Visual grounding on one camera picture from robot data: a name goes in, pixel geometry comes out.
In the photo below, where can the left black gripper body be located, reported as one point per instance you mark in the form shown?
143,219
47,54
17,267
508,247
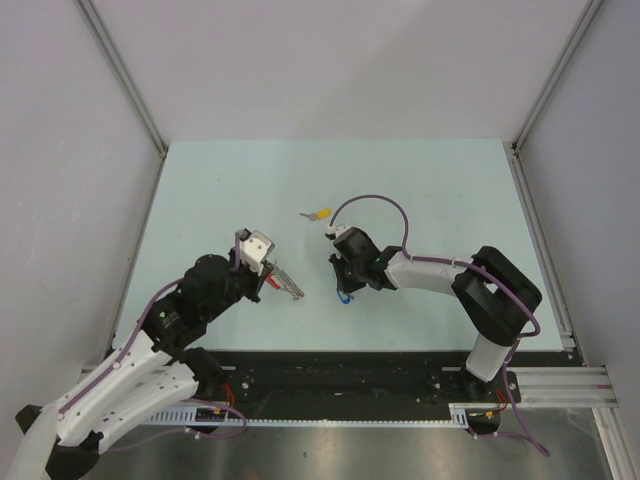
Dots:
243,281

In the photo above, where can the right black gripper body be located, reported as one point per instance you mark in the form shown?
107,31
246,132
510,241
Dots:
349,274

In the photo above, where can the key with blue white tag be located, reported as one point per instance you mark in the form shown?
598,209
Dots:
344,297

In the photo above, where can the red handled keyring holder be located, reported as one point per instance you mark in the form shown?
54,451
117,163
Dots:
280,280

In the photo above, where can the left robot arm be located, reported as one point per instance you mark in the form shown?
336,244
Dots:
155,368

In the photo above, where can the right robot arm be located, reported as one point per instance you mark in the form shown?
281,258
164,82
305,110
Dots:
497,297

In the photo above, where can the key with yellow tag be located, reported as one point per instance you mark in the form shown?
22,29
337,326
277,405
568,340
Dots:
318,215

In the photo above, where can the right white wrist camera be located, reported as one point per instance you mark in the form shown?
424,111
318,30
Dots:
335,231

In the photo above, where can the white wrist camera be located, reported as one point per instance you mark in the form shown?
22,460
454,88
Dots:
335,231
252,248

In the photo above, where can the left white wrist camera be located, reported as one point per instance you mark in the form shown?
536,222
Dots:
252,248

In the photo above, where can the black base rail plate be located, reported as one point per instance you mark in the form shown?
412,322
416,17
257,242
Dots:
437,376

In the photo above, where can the white slotted cable duct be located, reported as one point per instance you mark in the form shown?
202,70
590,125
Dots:
204,416

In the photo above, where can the left aluminium frame post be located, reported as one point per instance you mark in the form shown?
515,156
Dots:
114,60

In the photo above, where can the aluminium frame post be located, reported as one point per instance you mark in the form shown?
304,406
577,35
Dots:
569,50
114,60

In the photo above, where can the right aluminium frame post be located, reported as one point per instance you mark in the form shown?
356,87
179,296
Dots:
569,50

